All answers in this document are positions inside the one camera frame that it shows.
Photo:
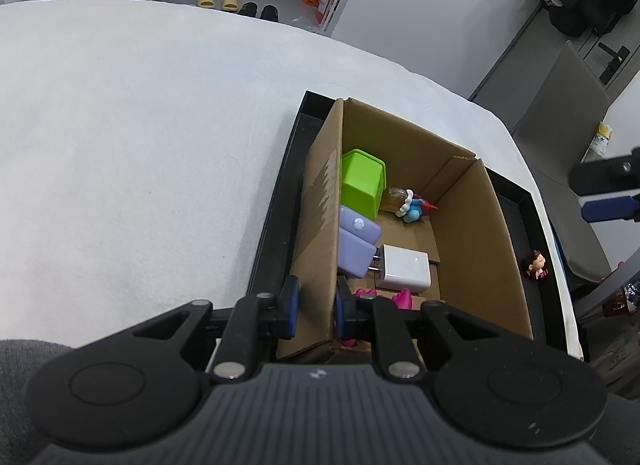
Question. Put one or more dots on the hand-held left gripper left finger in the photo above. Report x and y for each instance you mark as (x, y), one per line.
(291, 305)

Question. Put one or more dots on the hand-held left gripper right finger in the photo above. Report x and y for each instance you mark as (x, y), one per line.
(339, 312)

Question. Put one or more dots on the black tray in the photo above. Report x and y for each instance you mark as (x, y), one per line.
(520, 215)

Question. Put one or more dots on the purple and beige case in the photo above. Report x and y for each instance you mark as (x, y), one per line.
(352, 250)

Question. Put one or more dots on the colourful printed bag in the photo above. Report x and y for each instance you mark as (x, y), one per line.
(625, 301)

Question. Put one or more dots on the white charger plug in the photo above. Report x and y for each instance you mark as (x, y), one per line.
(405, 267)

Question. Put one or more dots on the yellow and white packet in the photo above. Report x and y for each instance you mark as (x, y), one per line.
(604, 137)

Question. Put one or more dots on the yellow slipper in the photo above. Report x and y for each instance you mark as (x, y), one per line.
(205, 1)
(230, 4)

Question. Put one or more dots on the red and blue crab toy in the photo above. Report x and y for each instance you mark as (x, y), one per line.
(412, 215)

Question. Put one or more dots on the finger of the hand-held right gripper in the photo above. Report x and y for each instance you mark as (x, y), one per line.
(612, 209)

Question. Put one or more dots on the white table cover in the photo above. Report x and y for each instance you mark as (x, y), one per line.
(125, 145)

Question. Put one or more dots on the brown cardboard box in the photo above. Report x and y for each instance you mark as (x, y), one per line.
(470, 245)

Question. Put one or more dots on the green plastic box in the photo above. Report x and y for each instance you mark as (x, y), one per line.
(360, 182)

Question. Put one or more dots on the person's grey trouser leg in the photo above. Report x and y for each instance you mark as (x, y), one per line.
(25, 385)

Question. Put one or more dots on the girl figurine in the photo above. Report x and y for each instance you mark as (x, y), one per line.
(535, 265)

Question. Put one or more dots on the black slipper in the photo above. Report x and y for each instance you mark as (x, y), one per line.
(248, 9)
(269, 12)

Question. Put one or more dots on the pink toy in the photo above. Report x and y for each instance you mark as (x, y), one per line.
(402, 297)

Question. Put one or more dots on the grey chair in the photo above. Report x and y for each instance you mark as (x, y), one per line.
(560, 110)

